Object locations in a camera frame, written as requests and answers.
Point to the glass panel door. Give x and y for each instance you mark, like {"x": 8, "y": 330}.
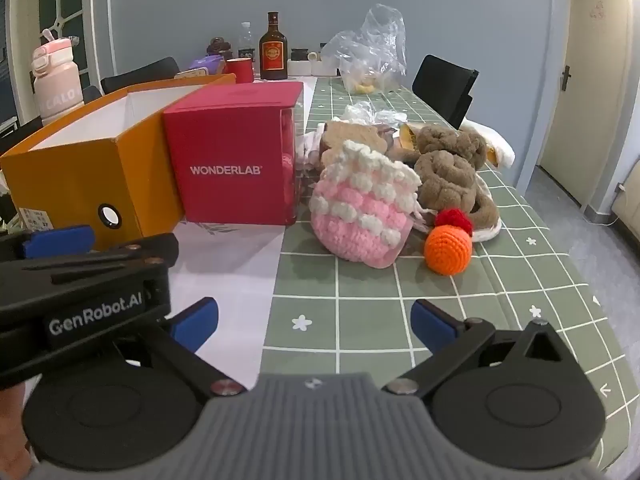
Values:
{"x": 55, "y": 0}

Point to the pink white crochet pouch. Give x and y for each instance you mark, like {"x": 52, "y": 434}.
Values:
{"x": 360, "y": 210}

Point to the green checked tablecloth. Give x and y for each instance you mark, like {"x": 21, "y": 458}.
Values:
{"x": 500, "y": 285}

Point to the white yellow chair cushion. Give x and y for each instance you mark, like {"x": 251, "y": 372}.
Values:
{"x": 492, "y": 137}

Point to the red cup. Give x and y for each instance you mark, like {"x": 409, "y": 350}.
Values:
{"x": 240, "y": 71}

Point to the white tray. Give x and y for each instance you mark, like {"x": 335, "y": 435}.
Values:
{"x": 315, "y": 67}

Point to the red box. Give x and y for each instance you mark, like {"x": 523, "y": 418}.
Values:
{"x": 225, "y": 160}

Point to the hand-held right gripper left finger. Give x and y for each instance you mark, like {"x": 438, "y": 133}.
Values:
{"x": 194, "y": 324}

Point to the orange crochet ball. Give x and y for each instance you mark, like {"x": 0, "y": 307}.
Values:
{"x": 447, "y": 250}

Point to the clear plastic water bottle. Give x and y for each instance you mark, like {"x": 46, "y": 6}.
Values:
{"x": 246, "y": 40}

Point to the black jar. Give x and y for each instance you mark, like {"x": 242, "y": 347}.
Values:
{"x": 298, "y": 55}

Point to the large clear plastic bag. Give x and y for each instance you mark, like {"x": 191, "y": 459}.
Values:
{"x": 370, "y": 45}

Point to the small beige radio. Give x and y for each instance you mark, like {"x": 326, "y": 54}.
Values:
{"x": 190, "y": 73}

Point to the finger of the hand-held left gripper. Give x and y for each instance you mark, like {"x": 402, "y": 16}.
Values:
{"x": 135, "y": 257}
{"x": 60, "y": 242}

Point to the yellow snack packet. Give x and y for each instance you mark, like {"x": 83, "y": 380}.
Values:
{"x": 407, "y": 137}

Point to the purple pouch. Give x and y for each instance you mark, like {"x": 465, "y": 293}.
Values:
{"x": 205, "y": 63}

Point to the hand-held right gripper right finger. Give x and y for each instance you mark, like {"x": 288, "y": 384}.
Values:
{"x": 432, "y": 327}

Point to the brown liquor bottle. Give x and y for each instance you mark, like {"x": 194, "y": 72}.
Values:
{"x": 273, "y": 55}

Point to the orange cardboard box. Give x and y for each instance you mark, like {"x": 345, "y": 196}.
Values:
{"x": 65, "y": 170}

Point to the beige door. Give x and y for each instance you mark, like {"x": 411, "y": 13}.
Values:
{"x": 585, "y": 85}

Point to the pink water bottle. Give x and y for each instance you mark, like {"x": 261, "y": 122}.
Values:
{"x": 55, "y": 90}

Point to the brown figurine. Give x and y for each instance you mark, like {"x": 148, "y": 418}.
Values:
{"x": 219, "y": 47}

